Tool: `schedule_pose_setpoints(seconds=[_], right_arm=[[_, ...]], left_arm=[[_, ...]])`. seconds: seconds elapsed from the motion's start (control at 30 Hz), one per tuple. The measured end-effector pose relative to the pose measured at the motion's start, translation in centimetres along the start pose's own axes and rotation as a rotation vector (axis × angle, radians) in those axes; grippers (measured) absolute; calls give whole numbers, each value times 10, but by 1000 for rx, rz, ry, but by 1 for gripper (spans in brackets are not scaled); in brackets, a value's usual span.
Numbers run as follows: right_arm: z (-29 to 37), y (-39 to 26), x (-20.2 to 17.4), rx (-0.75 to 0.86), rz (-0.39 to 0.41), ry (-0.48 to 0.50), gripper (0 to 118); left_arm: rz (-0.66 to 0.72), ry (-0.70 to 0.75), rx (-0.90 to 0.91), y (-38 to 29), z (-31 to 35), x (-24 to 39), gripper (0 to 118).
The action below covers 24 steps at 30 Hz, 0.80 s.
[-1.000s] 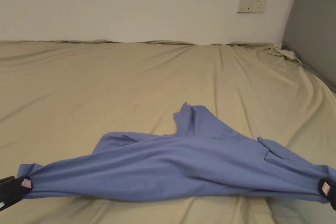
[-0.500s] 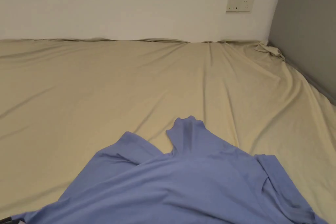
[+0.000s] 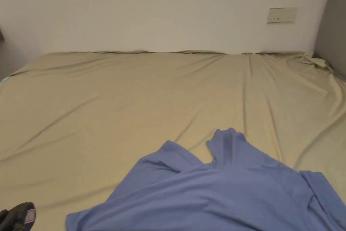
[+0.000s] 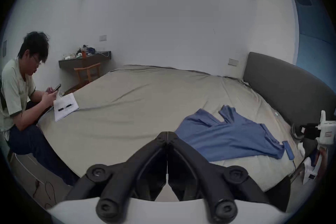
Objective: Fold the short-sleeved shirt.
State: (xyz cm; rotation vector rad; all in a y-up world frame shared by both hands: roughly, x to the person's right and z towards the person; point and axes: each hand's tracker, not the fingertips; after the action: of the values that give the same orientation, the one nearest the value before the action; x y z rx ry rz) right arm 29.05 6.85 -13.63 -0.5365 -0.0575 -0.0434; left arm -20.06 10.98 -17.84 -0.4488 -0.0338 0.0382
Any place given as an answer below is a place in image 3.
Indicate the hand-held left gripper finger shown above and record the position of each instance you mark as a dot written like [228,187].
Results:
[19,216]

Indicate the bed with beige sheet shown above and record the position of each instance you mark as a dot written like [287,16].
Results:
[135,101]

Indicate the blue shirt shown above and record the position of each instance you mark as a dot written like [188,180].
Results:
[216,195]

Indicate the grey padded headboard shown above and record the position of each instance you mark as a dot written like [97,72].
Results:
[332,30]

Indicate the white wall switch panel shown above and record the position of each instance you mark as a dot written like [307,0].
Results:
[282,15]

